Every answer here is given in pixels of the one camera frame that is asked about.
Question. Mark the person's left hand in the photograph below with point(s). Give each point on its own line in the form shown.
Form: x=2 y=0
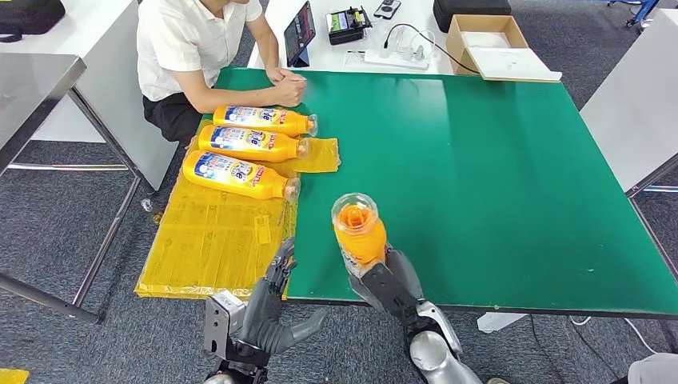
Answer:
x=276 y=75

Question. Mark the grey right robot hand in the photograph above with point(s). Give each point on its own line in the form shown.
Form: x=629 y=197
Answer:
x=408 y=275

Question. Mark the person's right hand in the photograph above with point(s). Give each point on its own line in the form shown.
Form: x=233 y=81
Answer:
x=291 y=93

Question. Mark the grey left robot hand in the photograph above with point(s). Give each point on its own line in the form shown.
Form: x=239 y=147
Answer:
x=265 y=323

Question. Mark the orange detergent bottle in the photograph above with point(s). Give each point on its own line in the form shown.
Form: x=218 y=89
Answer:
x=360 y=244
x=296 y=124
x=270 y=185
x=286 y=148

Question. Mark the person's left forearm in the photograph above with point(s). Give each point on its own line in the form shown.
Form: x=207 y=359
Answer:
x=267 y=50

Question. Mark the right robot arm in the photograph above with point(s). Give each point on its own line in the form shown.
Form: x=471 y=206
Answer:
x=434 y=360

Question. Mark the person's right forearm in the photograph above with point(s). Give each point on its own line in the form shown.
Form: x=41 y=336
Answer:
x=228 y=100

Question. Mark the black tablet on stand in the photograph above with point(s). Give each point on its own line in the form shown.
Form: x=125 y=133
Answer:
x=299 y=33

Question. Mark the white table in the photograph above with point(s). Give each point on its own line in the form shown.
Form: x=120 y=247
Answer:
x=328 y=59
x=90 y=37
x=630 y=100

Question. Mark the white power strip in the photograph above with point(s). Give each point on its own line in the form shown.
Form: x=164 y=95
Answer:
x=394 y=59

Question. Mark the black smartphone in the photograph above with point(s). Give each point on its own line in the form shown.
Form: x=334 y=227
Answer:
x=386 y=9

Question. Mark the clear plastic cap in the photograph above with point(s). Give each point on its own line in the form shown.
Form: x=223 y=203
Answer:
x=146 y=205

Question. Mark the open cardboard box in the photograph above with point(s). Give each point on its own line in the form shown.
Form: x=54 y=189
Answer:
x=457 y=46

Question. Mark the black hard case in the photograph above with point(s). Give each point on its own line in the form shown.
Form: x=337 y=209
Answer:
x=471 y=11

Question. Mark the steel table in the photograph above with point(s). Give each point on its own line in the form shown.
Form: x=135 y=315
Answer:
x=32 y=90

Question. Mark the black bag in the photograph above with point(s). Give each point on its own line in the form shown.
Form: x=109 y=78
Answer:
x=29 y=16

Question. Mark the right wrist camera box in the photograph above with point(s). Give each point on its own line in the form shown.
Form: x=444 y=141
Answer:
x=389 y=291

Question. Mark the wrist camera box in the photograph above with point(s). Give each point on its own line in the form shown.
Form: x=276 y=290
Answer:
x=222 y=323
x=389 y=291

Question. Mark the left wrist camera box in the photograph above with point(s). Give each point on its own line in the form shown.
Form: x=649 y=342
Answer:
x=222 y=323

